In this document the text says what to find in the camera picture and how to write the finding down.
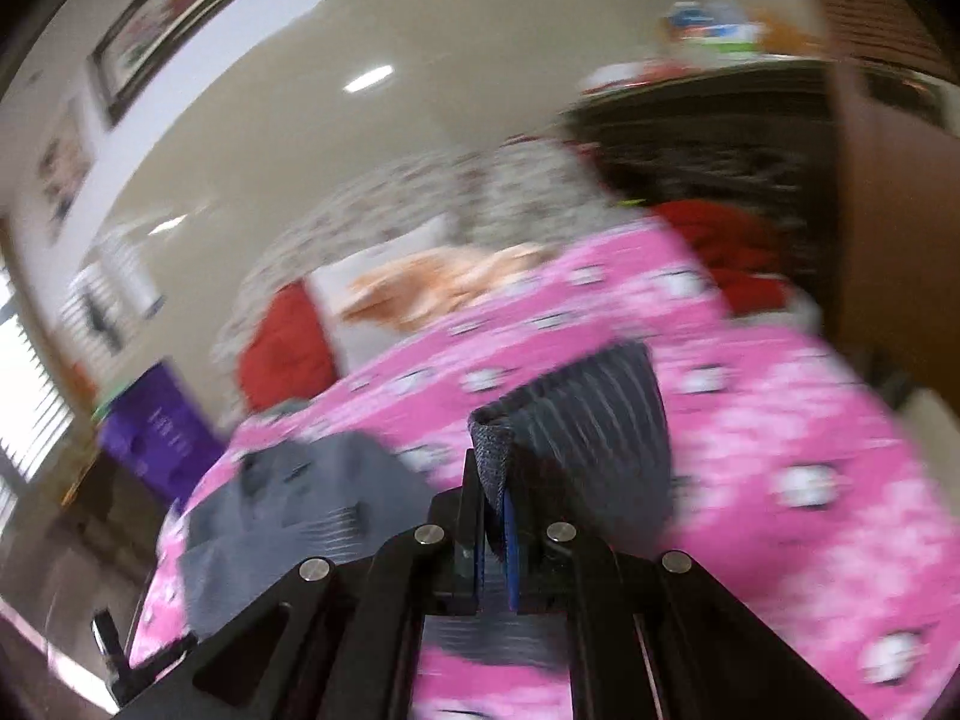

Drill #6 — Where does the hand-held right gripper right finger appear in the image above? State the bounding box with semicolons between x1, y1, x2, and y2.
499;490;865;720

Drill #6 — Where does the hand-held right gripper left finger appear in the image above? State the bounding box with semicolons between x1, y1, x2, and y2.
120;450;482;720

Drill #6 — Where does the grey striped garment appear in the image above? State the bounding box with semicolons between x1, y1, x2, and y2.
180;341;676;670

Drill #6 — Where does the orange cloth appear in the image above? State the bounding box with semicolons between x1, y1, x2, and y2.
341;244;548;332

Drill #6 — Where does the red pillow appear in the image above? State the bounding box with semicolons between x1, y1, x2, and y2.
238;281;338;415

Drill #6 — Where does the pink penguin print blanket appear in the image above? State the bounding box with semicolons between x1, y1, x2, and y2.
127;221;960;720

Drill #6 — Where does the white pillow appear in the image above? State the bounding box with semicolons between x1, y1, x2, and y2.
307;214;481;380

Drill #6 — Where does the purple box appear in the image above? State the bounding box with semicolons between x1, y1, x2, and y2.
97;360;226;505

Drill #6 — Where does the floral patterned pillow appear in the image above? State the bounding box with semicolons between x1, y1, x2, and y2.
214;141;610;361

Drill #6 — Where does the dark wooden nightstand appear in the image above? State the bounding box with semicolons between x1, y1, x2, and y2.
58;448;182;587

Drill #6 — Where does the red cloth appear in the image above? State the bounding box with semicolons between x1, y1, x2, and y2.
651;199;797;317

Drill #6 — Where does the white standing unit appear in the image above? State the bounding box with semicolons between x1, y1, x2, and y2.
70;228;167;355

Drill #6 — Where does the dark wooden headboard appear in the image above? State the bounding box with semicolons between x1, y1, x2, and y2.
559;64;848;316

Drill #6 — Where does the window with blinds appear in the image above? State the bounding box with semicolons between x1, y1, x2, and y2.
0;217;85;512

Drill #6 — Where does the brown wooden cabinet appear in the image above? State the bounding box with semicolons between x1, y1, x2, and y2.
814;0;960;407

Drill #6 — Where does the clutter of small packages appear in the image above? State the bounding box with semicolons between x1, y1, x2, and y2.
581;0;775;95

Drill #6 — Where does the dark framed picture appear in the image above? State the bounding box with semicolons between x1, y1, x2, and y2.
86;0;325;128

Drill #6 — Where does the wall poster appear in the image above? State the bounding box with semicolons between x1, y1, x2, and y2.
37;96;103;242

